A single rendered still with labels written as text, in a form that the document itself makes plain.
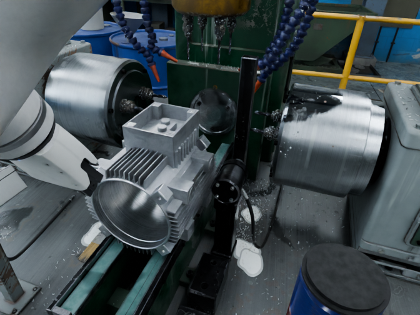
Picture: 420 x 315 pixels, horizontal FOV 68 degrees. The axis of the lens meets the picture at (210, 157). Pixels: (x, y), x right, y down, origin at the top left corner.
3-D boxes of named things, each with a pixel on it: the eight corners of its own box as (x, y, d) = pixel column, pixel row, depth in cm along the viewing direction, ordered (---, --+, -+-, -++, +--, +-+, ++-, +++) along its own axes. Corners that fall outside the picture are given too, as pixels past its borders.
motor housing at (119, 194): (144, 182, 78) (137, 113, 68) (215, 201, 73) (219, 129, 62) (93, 239, 62) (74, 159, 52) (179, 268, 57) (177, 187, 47)
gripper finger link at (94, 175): (53, 152, 39) (43, 159, 43) (107, 180, 43) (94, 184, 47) (57, 145, 39) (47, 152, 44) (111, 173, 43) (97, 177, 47)
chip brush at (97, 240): (124, 205, 88) (124, 202, 88) (140, 209, 87) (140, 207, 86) (76, 260, 72) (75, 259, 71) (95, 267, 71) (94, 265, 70)
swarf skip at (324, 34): (274, 70, 463) (284, 7, 417) (275, 54, 541) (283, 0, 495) (359, 77, 447) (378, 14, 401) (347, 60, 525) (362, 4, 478)
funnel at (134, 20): (125, 45, 237) (120, 9, 223) (154, 48, 233) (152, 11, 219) (109, 53, 216) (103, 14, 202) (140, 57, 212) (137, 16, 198)
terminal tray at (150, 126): (155, 131, 68) (153, 101, 65) (200, 141, 66) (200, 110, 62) (124, 159, 59) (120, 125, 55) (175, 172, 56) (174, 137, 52)
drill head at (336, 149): (254, 145, 96) (264, 64, 82) (399, 174, 86) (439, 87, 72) (232, 194, 76) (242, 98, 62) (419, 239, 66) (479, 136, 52)
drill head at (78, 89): (74, 110, 113) (59, 38, 99) (166, 128, 104) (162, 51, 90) (19, 142, 93) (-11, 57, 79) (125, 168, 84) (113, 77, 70)
